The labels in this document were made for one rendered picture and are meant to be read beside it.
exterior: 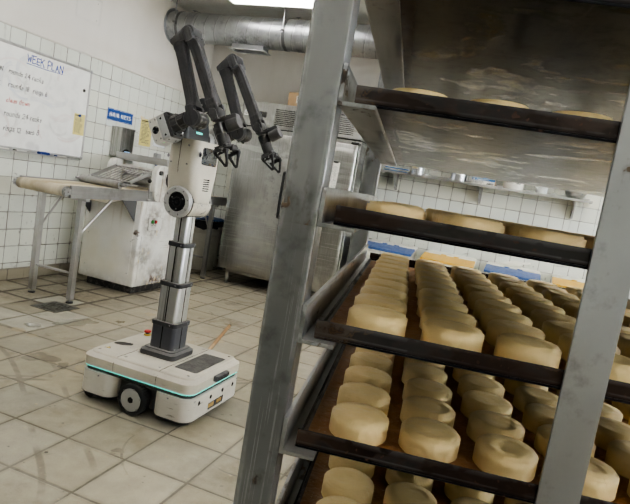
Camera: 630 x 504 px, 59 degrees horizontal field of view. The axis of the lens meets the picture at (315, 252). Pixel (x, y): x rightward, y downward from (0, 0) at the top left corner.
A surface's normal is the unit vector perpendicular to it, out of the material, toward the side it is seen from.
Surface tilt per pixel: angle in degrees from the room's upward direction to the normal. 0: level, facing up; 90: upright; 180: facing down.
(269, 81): 90
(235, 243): 90
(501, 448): 0
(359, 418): 0
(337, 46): 90
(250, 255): 89
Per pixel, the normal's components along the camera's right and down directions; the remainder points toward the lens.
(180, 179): -0.36, 0.23
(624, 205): -0.17, 0.09
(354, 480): 0.17, -0.98
